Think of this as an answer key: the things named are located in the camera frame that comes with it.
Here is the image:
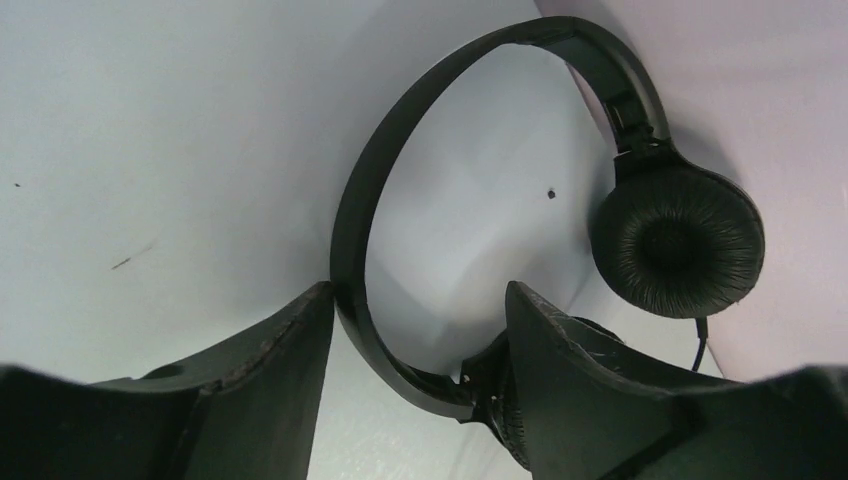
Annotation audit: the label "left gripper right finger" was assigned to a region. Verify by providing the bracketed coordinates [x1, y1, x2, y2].
[505, 281, 847, 479]

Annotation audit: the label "small black foam headphones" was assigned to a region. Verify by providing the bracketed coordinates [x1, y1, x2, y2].
[330, 16, 765, 467]

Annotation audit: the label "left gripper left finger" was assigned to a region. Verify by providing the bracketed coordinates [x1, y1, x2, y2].
[1, 282, 334, 479]

